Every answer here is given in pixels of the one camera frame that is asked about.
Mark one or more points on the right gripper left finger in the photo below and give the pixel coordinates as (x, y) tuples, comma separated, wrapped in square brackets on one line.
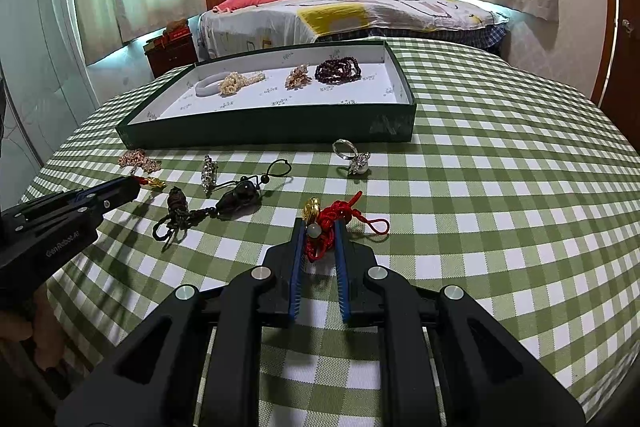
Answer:
[(194, 360)]

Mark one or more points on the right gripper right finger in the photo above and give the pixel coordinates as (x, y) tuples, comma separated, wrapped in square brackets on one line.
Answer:
[(444, 359)]

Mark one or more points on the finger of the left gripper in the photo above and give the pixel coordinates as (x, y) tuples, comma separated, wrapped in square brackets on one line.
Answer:
[(121, 189), (113, 200)]

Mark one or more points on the small red tassel charm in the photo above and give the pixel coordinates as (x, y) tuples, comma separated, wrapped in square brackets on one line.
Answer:
[(154, 184)]

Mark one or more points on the silver rhinestone hair clip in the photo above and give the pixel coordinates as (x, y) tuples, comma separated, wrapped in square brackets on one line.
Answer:
[(209, 175)]

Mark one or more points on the black tassel pendant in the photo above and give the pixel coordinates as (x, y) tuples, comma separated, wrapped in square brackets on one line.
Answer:
[(240, 195)]

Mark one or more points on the red cord gold charm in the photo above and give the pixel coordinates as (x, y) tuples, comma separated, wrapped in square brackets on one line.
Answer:
[(321, 223)]

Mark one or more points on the white jade bangle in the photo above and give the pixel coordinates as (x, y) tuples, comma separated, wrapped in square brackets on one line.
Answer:
[(210, 85)]

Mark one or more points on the pearl crystal brooch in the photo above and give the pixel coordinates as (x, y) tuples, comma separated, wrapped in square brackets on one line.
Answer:
[(298, 78)]

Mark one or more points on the dark green jewelry tray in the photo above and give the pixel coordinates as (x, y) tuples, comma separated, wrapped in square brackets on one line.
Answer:
[(253, 107)]

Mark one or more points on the person's left hand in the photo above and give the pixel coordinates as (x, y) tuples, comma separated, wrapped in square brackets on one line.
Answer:
[(41, 325)]

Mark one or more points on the glass wardrobe door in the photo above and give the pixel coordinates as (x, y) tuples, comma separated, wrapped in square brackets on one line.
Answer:
[(46, 96)]

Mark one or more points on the dark wooden nightstand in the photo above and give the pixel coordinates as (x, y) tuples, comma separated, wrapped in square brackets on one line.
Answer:
[(178, 53)]

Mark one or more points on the red box on nightstand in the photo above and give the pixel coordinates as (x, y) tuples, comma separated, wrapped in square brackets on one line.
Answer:
[(169, 35)]

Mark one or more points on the green checkered tablecloth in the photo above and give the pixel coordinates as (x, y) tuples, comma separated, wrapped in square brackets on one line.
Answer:
[(514, 187)]

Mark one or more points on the bed with patterned cover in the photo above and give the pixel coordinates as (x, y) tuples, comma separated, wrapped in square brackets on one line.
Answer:
[(222, 32)]

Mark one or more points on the brown wooden door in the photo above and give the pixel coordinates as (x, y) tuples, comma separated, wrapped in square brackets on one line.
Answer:
[(616, 91)]

